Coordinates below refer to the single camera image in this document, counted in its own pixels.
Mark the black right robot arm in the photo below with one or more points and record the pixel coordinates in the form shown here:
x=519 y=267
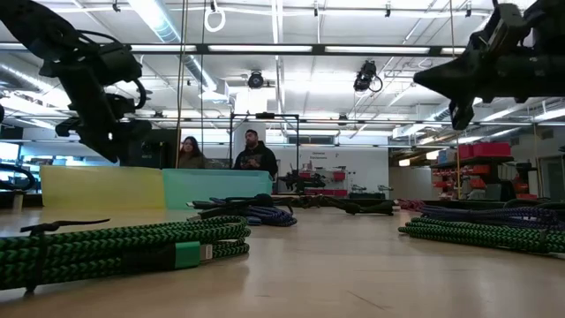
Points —
x=552 y=11

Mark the silver ventilation duct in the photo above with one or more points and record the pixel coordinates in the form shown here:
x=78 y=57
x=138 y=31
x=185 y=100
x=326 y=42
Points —
x=167 y=31

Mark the black dome ceiling camera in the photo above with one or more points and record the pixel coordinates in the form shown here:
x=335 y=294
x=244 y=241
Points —
x=255 y=80

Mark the yellow translucent plastic bin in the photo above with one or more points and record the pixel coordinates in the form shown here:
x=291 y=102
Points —
x=101 y=187

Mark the black monitor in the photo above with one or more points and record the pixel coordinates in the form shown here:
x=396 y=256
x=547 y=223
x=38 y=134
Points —
x=163 y=148

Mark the black metal frame stand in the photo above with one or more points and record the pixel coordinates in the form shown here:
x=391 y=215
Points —
x=265 y=115

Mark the dark storage shelf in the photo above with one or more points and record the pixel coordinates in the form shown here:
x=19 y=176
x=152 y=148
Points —
x=494 y=160

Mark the background robot station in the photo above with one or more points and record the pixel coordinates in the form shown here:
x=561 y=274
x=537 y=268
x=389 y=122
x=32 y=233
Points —
x=304 y=180

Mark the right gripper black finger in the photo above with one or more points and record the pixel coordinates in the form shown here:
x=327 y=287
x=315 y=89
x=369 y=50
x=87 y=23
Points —
x=452 y=88
x=454 y=70

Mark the black aluminium rig frame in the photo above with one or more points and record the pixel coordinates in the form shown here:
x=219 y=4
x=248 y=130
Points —
x=441 y=204

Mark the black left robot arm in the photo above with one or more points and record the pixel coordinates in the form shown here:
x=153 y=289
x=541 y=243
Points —
x=35 y=22

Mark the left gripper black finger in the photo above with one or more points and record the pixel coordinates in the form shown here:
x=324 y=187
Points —
x=128 y=152
x=103 y=150

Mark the teal translucent plastic bin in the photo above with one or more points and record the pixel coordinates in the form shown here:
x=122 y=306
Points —
x=212 y=183

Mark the large red storage bin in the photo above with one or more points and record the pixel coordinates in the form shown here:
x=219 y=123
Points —
x=485 y=149

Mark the person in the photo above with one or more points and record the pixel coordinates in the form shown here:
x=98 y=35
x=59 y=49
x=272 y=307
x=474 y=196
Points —
x=191 y=159
x=256 y=159

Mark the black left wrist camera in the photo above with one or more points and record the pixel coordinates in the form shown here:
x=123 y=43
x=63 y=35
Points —
x=119 y=62

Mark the small white post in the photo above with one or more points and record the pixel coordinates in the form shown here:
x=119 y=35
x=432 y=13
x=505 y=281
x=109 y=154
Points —
x=17 y=202

